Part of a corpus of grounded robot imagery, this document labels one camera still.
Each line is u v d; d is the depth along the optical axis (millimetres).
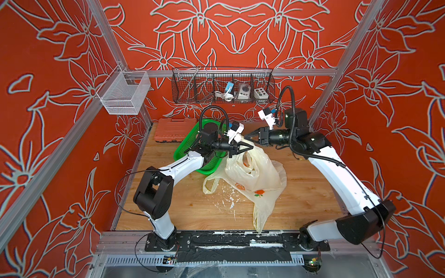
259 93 948
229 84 835
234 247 727
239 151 703
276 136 590
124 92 931
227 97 853
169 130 1091
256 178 744
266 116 623
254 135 654
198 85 1005
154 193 467
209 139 654
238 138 659
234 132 657
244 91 907
